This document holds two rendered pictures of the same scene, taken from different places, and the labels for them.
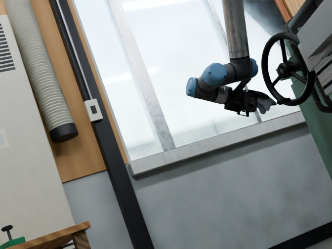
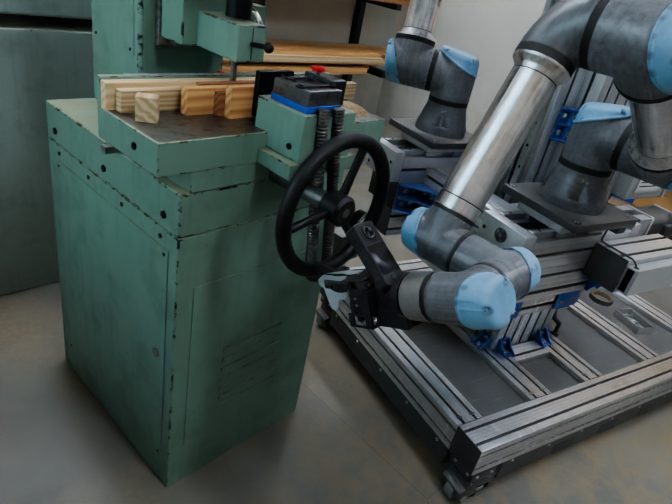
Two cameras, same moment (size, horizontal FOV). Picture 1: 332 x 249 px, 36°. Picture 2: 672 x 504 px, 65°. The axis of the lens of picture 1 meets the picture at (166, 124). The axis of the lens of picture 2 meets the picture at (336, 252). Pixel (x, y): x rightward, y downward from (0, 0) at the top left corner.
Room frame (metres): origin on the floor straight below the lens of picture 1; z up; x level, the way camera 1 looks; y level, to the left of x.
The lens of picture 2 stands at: (2.30, 0.32, 1.21)
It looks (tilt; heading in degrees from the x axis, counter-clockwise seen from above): 29 degrees down; 245
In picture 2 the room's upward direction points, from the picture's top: 12 degrees clockwise
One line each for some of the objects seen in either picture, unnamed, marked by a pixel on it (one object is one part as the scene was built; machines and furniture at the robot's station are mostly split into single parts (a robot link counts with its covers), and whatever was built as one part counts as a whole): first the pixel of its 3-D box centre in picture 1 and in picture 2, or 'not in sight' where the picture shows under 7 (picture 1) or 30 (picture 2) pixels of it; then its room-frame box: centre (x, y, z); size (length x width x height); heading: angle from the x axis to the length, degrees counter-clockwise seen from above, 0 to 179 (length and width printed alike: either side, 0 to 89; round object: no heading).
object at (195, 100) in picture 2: not in sight; (238, 98); (2.07, -0.78, 0.93); 0.26 x 0.02 x 0.05; 27
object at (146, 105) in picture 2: not in sight; (147, 107); (2.25, -0.67, 0.92); 0.04 x 0.03 x 0.04; 170
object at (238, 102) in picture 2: not in sight; (260, 100); (2.03, -0.76, 0.93); 0.16 x 0.02 x 0.06; 27
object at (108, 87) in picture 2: not in sight; (238, 90); (2.06, -0.85, 0.92); 0.60 x 0.02 x 0.05; 27
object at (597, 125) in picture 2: not in sight; (602, 133); (1.32, -0.55, 0.98); 0.13 x 0.12 x 0.14; 114
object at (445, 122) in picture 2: not in sight; (444, 114); (1.40, -1.04, 0.87); 0.15 x 0.15 x 0.10
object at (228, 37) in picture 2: not in sight; (230, 40); (2.09, -0.83, 1.03); 0.14 x 0.07 x 0.09; 117
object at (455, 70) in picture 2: not in sight; (453, 73); (1.41, -1.05, 0.98); 0.13 x 0.12 x 0.14; 146
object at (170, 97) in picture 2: not in sight; (257, 94); (2.02, -0.85, 0.92); 0.64 x 0.02 x 0.04; 27
